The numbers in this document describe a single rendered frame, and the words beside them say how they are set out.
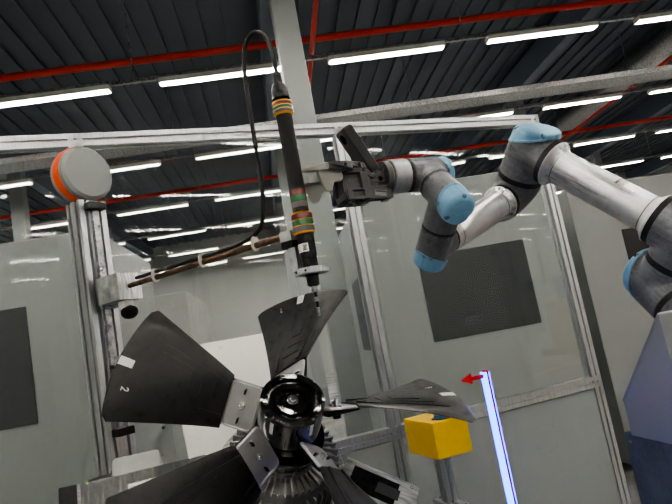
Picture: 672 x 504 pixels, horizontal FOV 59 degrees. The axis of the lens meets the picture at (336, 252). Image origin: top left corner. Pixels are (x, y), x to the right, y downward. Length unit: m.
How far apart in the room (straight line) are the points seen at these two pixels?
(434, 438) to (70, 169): 1.17
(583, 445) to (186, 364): 1.65
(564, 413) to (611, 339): 2.47
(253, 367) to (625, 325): 3.72
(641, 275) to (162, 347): 1.04
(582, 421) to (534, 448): 0.24
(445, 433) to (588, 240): 3.44
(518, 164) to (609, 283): 3.34
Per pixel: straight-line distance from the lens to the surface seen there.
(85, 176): 1.76
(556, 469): 2.37
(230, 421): 1.18
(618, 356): 4.84
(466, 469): 2.16
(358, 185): 1.24
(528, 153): 1.55
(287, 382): 1.14
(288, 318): 1.35
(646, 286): 1.47
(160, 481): 1.02
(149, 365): 1.21
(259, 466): 1.11
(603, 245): 4.87
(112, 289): 1.60
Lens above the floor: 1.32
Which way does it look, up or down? 8 degrees up
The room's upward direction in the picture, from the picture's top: 10 degrees counter-clockwise
